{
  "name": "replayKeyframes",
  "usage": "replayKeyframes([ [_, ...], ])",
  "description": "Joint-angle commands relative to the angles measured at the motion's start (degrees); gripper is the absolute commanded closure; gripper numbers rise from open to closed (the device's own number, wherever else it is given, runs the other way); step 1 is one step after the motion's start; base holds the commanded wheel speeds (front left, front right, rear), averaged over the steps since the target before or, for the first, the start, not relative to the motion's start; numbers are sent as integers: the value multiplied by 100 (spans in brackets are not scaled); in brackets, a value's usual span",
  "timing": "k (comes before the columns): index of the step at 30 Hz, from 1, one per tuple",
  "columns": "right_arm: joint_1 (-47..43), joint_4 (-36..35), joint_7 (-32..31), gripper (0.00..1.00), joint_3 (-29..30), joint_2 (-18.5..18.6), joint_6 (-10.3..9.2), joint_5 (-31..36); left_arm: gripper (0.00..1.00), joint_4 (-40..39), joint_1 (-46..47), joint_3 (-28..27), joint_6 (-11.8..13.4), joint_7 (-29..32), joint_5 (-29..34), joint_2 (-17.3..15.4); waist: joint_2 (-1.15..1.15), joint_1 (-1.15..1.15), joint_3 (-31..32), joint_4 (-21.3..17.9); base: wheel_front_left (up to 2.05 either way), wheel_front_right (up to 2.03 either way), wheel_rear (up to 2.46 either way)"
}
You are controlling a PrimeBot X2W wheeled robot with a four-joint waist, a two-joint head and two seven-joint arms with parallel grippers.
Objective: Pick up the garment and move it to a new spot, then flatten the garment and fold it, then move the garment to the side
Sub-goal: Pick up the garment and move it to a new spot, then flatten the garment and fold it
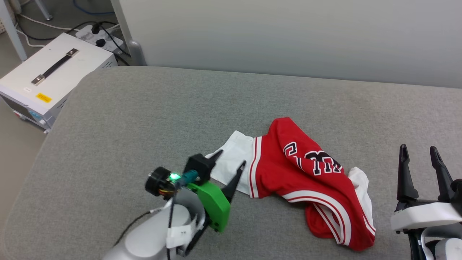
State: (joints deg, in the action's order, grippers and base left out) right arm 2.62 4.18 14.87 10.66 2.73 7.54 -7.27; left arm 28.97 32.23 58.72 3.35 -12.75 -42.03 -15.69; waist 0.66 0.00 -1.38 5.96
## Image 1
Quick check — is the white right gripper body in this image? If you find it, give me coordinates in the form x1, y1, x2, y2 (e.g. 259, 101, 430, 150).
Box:
391, 198, 462, 233

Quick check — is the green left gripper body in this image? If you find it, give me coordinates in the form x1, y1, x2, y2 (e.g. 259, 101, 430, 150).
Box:
187, 181, 231, 234

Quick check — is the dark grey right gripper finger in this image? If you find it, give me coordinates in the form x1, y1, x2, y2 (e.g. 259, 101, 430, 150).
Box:
429, 146, 454, 203
397, 144, 419, 203

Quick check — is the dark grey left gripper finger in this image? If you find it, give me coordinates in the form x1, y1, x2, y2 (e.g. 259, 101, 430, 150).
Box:
221, 161, 247, 204
205, 150, 223, 171

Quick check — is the red white basketball jersey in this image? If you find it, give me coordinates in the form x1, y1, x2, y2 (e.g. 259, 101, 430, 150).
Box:
205, 117, 376, 251

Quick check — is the white equipment box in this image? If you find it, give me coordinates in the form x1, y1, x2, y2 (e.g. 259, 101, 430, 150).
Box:
0, 32, 119, 135

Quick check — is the white power strip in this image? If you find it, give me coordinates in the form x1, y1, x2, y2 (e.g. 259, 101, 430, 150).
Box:
75, 24, 125, 55

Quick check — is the thin grey stand leg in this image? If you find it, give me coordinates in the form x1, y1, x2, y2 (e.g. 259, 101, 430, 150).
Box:
34, 0, 53, 21

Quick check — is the white slanted table leg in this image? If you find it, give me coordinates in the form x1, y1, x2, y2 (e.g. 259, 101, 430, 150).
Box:
0, 0, 28, 62

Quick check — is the teal camera cable connector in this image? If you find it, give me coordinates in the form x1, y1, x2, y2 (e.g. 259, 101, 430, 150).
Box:
179, 170, 199, 187

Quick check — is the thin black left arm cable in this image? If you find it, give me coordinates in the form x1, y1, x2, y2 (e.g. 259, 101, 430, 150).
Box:
114, 184, 178, 248

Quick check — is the black power cable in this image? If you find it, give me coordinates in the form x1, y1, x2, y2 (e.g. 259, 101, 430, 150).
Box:
16, 21, 131, 66

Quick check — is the grey metal frame leg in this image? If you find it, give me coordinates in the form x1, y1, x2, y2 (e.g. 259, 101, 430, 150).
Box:
110, 0, 147, 66

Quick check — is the black box carry handle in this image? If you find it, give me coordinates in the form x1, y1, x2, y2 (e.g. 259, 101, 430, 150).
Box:
31, 48, 79, 86

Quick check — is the blue floor cable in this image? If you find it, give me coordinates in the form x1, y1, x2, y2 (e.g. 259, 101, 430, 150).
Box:
72, 0, 116, 16

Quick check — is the white floor cable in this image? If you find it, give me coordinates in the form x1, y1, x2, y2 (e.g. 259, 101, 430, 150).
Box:
14, 14, 79, 48

